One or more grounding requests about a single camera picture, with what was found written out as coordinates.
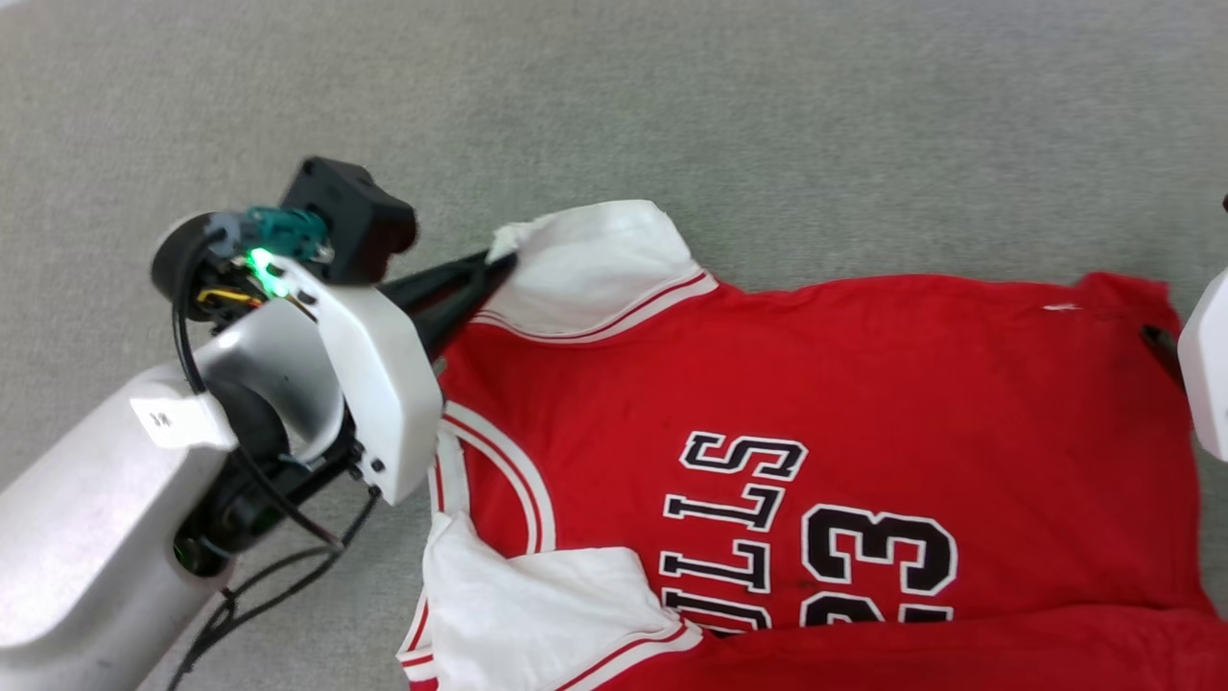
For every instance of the red white basketball jersey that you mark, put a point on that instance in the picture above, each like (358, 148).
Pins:
(863, 384)

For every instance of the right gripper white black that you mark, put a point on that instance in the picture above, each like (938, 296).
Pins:
(1211, 374)

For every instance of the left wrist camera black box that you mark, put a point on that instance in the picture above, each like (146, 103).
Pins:
(350, 216)

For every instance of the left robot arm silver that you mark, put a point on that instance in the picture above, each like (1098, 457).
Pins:
(86, 537)

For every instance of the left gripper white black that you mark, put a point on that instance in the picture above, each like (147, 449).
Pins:
(384, 384)

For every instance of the grey fabric sofa cushion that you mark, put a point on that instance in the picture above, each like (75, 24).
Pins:
(767, 115)

